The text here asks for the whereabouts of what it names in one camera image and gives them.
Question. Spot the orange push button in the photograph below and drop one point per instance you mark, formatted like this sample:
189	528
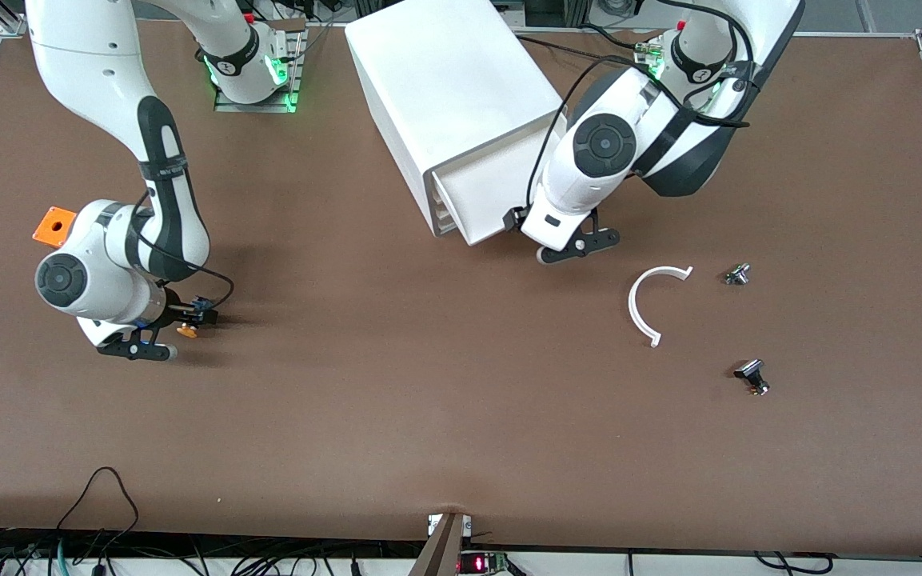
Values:
187	330

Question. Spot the white plastic drawer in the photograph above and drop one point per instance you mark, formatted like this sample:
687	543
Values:
488	192

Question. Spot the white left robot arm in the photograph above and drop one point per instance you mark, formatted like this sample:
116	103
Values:
612	152

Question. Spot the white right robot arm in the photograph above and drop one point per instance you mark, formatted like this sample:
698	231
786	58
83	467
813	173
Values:
93	80

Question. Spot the white drawer cabinet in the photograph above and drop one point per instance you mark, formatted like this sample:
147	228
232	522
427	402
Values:
445	72

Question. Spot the black silver push button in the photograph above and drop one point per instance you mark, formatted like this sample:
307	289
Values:
751	374

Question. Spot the small silver metal part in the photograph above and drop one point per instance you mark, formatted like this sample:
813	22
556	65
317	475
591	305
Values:
737	274

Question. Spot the device with red display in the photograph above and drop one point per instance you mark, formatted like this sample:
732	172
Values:
483	563

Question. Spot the orange button enclosure box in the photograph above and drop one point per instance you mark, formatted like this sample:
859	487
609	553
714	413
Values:
53	226

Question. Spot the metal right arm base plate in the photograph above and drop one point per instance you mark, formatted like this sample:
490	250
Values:
257	104

